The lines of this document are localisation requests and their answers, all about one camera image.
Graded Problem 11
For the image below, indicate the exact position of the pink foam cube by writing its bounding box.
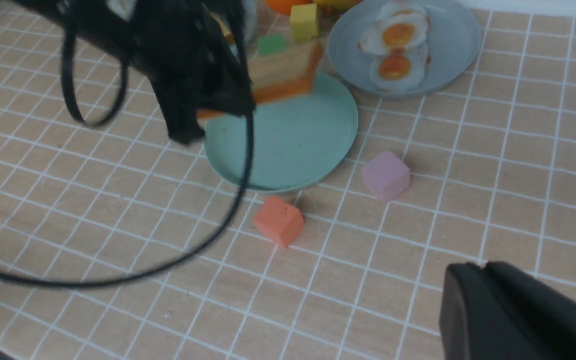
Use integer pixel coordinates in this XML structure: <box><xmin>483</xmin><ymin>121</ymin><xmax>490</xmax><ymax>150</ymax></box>
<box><xmin>361</xmin><ymin>151</ymin><xmax>410</xmax><ymax>203</ymax></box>

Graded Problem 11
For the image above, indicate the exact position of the fried egg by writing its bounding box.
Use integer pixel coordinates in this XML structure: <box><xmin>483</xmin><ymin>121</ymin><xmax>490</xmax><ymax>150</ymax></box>
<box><xmin>375</xmin><ymin>0</ymin><xmax>429</xmax><ymax>21</ymax></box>
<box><xmin>358</xmin><ymin>13</ymin><xmax>429</xmax><ymax>57</ymax></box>
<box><xmin>369</xmin><ymin>43</ymin><xmax>429</xmax><ymax>93</ymax></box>

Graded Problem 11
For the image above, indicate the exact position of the black cable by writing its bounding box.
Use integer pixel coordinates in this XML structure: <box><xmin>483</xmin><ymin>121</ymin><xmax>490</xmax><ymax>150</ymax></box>
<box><xmin>0</xmin><ymin>10</ymin><xmax>255</xmax><ymax>289</ymax></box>

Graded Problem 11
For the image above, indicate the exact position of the green foam cube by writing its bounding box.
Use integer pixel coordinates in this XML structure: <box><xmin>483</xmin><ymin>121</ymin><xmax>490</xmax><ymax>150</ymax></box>
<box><xmin>257</xmin><ymin>33</ymin><xmax>287</xmax><ymax>57</ymax></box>

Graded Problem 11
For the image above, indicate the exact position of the toast slice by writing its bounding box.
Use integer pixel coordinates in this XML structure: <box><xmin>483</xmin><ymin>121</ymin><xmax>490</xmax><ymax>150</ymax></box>
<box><xmin>195</xmin><ymin>39</ymin><xmax>324</xmax><ymax>120</ymax></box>

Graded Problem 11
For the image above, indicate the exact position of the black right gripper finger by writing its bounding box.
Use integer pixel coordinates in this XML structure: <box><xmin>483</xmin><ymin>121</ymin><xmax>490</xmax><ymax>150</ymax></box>
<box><xmin>439</xmin><ymin>261</ymin><xmax>576</xmax><ymax>360</ymax></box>

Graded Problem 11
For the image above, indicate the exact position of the checkered tan tablecloth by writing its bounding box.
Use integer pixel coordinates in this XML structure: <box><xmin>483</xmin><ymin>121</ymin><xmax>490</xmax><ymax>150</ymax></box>
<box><xmin>0</xmin><ymin>3</ymin><xmax>576</xmax><ymax>360</ymax></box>

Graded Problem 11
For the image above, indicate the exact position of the orange foam cube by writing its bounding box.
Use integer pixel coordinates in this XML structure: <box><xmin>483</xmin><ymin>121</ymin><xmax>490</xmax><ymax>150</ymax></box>
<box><xmin>253</xmin><ymin>195</ymin><xmax>305</xmax><ymax>249</ymax></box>

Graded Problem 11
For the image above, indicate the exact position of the yellow foam cube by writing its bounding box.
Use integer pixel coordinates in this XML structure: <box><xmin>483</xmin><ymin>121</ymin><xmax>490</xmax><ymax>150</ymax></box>
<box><xmin>290</xmin><ymin>3</ymin><xmax>320</xmax><ymax>43</ymax></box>

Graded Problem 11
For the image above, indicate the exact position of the grey blue plate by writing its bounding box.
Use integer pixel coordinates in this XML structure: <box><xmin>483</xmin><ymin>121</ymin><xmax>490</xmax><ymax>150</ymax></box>
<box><xmin>327</xmin><ymin>0</ymin><xmax>482</xmax><ymax>100</ymax></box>

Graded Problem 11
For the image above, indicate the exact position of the orange fruit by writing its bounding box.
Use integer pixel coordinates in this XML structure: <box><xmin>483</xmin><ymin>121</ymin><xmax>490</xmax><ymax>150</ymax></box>
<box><xmin>265</xmin><ymin>0</ymin><xmax>313</xmax><ymax>16</ymax></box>

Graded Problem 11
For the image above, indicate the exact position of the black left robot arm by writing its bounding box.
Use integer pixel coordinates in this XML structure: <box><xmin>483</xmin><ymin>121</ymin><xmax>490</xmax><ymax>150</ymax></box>
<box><xmin>16</xmin><ymin>0</ymin><xmax>255</xmax><ymax>146</ymax></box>

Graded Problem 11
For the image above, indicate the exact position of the teal green plate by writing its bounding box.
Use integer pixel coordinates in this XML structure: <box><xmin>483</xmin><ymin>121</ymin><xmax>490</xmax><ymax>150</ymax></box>
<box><xmin>204</xmin><ymin>72</ymin><xmax>359</xmax><ymax>193</ymax></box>

